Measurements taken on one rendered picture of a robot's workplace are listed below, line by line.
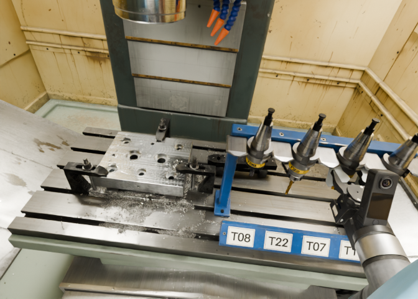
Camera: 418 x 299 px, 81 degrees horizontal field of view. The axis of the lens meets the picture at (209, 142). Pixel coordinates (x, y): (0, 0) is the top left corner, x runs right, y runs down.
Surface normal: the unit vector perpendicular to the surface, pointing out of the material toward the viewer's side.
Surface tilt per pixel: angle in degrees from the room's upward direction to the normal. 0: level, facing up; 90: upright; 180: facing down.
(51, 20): 90
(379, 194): 61
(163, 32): 90
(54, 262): 0
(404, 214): 24
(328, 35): 90
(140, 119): 90
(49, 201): 0
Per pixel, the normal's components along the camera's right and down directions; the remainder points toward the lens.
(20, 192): 0.49, -0.64
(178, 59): -0.07, 0.64
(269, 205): 0.09, -0.76
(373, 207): -0.06, 0.19
